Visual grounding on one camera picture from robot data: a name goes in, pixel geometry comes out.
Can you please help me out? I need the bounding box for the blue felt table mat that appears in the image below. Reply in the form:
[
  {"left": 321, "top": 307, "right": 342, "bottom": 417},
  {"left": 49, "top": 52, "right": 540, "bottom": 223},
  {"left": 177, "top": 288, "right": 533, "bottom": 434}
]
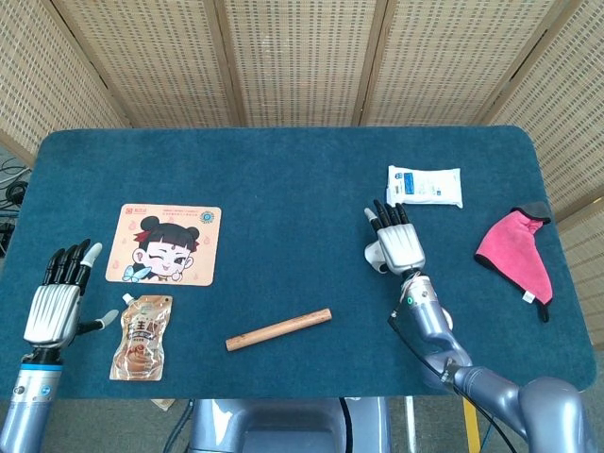
[{"left": 0, "top": 125, "right": 598, "bottom": 401}]

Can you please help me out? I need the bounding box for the white wet wipes pack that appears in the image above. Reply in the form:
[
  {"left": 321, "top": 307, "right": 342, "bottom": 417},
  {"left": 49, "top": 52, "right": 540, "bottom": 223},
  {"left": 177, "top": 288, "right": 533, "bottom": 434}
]
[{"left": 385, "top": 164, "right": 463, "bottom": 210}]

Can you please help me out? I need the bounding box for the pink cloth mitt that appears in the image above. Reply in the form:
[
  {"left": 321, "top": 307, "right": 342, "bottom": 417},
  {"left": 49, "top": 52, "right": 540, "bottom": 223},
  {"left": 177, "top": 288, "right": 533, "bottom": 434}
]
[{"left": 474, "top": 201, "right": 554, "bottom": 325}]

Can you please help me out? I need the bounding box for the yellow floor tape strip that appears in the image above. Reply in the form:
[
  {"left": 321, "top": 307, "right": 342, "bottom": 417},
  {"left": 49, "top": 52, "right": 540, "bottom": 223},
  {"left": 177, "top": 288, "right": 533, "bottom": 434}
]
[{"left": 461, "top": 395, "right": 482, "bottom": 453}]

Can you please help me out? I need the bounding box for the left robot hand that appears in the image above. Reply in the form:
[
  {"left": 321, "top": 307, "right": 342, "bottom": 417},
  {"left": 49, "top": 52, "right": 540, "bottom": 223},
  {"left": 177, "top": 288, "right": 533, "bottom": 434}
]
[{"left": 23, "top": 239, "right": 119, "bottom": 350}]

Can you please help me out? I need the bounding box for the white table leg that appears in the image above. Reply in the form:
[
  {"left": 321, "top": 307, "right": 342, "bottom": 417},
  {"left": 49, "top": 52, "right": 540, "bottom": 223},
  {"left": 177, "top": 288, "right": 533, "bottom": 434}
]
[{"left": 404, "top": 396, "right": 419, "bottom": 453}]

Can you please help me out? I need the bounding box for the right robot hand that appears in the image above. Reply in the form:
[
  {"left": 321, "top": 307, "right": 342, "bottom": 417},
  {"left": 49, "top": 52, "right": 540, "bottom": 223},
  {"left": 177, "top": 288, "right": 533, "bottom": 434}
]
[{"left": 362, "top": 198, "right": 426, "bottom": 275}]

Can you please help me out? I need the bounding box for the cartoon girl mouse pad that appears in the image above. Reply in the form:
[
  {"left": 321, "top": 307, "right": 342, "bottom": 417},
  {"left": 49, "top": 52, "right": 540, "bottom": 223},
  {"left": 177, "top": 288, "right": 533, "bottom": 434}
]
[{"left": 104, "top": 203, "right": 223, "bottom": 287}]

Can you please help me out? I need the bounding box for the wooden rod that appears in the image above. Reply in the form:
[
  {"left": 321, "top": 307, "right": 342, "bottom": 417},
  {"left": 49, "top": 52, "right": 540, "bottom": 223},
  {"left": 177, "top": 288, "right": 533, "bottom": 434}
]
[{"left": 225, "top": 308, "right": 333, "bottom": 353}]

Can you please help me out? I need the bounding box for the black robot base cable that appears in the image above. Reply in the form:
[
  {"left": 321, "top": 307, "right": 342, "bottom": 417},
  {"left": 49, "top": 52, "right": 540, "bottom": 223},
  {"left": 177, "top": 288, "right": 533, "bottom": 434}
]
[{"left": 338, "top": 397, "right": 357, "bottom": 453}]

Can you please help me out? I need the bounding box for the black floor cable bundle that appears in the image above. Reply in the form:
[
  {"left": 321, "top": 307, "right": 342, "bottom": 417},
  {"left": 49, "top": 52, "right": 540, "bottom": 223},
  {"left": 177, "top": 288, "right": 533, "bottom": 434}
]
[{"left": 0, "top": 155, "right": 32, "bottom": 259}]

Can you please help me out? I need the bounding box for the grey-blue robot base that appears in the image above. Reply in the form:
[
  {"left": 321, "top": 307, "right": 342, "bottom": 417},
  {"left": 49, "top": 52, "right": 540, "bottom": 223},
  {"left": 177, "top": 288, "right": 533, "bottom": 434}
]
[{"left": 188, "top": 397, "right": 393, "bottom": 453}]

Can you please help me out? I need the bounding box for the brown drink pouch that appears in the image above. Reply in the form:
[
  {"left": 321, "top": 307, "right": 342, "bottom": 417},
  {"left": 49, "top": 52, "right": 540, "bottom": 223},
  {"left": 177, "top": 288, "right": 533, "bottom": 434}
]
[{"left": 109, "top": 292, "right": 174, "bottom": 381}]

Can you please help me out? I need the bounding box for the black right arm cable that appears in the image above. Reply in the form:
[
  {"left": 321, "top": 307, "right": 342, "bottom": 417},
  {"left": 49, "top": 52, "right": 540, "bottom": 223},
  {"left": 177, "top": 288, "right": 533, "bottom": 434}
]
[{"left": 387, "top": 309, "right": 520, "bottom": 453}]

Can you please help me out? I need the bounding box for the bamboo folding screen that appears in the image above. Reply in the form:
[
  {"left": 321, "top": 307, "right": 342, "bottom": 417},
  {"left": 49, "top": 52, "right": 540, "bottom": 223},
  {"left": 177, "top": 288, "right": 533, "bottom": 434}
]
[{"left": 0, "top": 0, "right": 604, "bottom": 351}]

